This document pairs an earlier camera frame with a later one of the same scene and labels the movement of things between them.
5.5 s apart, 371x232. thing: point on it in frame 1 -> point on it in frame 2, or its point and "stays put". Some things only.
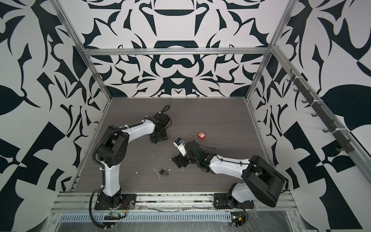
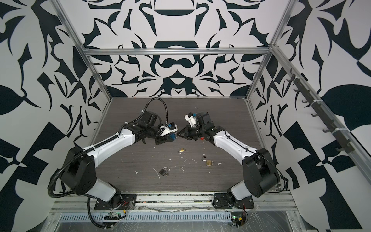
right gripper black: x=177 y=159 -> x=188 y=134
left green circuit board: x=112 y=216 stays put
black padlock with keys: x=164 y=171 stays put
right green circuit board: x=237 y=218 stays put
